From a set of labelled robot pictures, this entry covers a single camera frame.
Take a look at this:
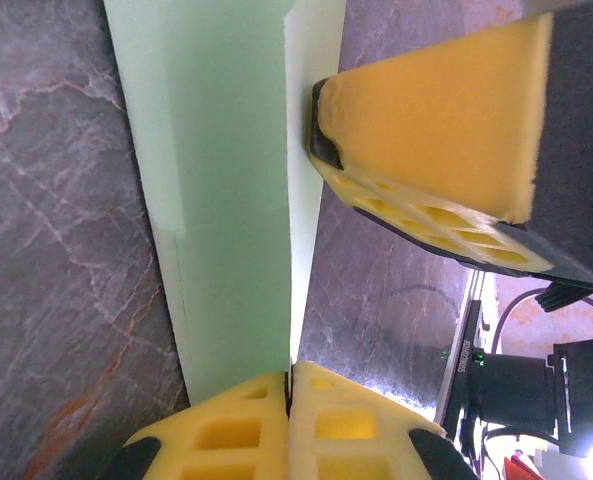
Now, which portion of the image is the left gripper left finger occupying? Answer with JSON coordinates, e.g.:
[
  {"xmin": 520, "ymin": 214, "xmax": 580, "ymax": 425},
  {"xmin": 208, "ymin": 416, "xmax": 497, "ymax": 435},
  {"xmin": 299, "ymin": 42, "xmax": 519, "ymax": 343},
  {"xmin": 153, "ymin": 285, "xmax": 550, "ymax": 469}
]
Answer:
[{"xmin": 98, "ymin": 370, "xmax": 290, "ymax": 480}]

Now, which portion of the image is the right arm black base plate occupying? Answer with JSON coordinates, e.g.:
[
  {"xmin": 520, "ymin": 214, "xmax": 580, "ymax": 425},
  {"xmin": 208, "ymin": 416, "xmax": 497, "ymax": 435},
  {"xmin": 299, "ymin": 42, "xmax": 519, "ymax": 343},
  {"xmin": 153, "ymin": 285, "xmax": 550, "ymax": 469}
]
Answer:
[{"xmin": 433, "ymin": 297, "xmax": 487, "ymax": 441}]

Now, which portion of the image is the light green paper sheet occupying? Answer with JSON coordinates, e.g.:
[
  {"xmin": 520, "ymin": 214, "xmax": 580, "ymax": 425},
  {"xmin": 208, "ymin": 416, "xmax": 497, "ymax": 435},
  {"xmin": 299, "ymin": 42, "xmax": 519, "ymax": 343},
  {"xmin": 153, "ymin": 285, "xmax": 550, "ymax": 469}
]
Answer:
[{"xmin": 103, "ymin": 0, "xmax": 347, "ymax": 406}]

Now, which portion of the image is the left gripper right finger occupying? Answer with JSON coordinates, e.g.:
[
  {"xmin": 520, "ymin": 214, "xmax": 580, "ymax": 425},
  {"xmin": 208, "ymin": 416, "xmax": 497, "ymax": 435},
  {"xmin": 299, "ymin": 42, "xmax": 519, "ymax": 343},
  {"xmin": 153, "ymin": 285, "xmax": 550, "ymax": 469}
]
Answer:
[{"xmin": 288, "ymin": 360, "xmax": 480, "ymax": 480}]

